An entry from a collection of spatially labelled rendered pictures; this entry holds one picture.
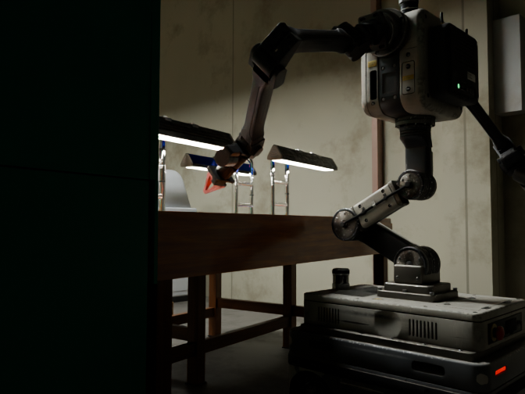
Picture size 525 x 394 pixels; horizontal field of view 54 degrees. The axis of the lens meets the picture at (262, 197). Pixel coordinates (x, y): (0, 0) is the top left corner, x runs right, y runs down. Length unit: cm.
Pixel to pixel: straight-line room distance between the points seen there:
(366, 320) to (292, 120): 304
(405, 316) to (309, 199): 279
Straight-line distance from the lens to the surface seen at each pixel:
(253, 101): 153
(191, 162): 280
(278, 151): 247
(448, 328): 169
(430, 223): 384
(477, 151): 350
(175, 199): 504
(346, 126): 427
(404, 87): 183
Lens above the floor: 73
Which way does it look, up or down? 3 degrees up
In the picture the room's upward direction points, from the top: straight up
